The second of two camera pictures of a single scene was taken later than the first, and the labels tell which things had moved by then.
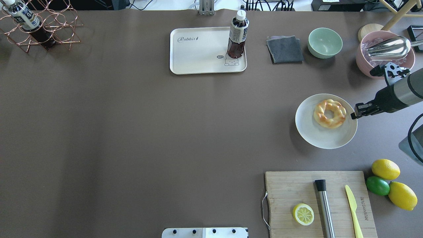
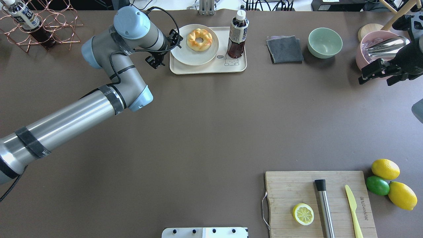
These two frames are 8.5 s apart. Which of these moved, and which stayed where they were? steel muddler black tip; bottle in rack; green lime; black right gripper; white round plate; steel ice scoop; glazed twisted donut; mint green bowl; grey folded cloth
Moved: glazed twisted donut; black right gripper; white round plate
Stayed: green lime; steel muddler black tip; mint green bowl; grey folded cloth; steel ice scoop; bottle in rack
